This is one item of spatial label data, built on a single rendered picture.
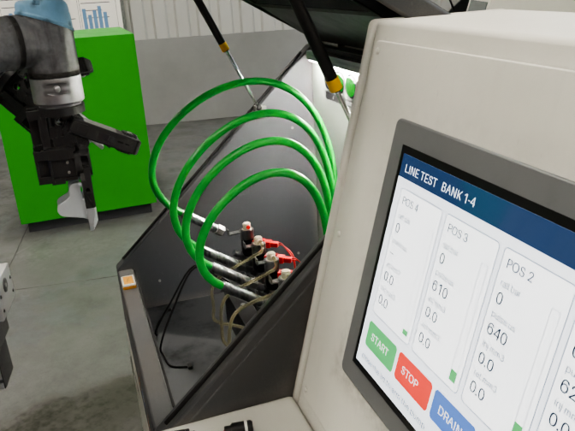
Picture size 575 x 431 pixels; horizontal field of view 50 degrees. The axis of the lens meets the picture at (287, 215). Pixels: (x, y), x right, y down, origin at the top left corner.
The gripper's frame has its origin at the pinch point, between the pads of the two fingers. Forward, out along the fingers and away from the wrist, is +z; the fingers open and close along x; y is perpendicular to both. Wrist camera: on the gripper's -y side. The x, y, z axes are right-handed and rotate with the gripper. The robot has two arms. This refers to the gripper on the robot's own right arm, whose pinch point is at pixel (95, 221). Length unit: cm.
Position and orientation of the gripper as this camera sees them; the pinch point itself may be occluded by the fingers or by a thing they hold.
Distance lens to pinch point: 107.7
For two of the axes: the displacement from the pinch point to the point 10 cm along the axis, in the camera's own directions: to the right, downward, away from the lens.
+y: -9.4, 1.7, -3.0
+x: 3.4, 3.3, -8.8
